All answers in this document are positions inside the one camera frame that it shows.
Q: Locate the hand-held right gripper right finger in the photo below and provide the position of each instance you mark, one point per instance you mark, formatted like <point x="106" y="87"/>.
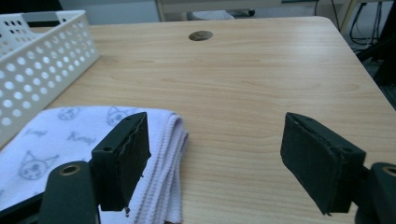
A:
<point x="317" y="158"/>

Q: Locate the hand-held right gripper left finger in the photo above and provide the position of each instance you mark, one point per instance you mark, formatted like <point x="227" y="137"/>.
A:
<point x="124" y="161"/>

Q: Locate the white printed towel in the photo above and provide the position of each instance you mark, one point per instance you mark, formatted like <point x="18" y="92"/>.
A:
<point x="62" y="140"/>

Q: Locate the white perforated plastic basket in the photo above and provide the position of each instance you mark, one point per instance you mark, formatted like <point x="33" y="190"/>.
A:
<point x="34" y="62"/>

